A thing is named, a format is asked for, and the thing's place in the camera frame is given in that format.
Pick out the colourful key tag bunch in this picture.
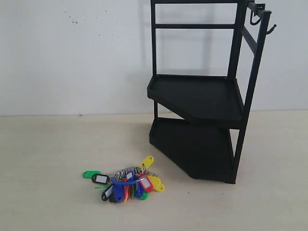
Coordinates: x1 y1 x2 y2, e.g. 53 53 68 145
82 155 166 203

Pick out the black metal corner rack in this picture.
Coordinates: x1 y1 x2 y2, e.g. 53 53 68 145
147 0 271 184

